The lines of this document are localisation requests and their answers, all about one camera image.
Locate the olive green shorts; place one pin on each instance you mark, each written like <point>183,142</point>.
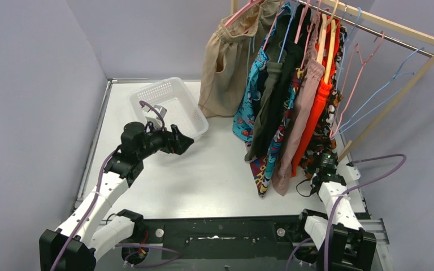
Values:
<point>268,76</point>

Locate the empty pink wire hanger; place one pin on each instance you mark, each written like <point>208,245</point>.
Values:
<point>363,62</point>

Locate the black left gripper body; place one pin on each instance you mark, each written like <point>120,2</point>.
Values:
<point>170,140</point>

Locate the black orange patterned shorts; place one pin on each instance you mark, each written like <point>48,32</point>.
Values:
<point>323,113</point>

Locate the orange red shorts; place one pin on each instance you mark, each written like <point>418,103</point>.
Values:
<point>325,47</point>

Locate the metal clothes rail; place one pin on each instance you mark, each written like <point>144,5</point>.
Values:
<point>353,16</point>

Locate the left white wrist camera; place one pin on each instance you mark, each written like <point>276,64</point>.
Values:
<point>156,114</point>

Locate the pink plastic hanger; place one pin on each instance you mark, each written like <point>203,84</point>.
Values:
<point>238,13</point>

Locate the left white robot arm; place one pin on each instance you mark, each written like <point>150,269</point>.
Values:
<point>80,241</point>

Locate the dusty pink shorts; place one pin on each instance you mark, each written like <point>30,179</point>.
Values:
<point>313,73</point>

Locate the white perforated plastic basket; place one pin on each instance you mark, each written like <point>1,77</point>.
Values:
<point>175,103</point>

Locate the turquoise shark print shorts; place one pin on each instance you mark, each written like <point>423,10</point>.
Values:
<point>245,117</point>

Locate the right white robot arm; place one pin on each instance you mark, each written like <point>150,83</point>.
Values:
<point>336,209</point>

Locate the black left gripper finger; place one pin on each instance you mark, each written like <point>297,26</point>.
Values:
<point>183,145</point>
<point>176,133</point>

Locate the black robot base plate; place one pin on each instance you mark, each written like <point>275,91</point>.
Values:
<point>252,237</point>

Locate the beige shorts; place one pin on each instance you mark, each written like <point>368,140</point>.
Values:
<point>229,54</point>

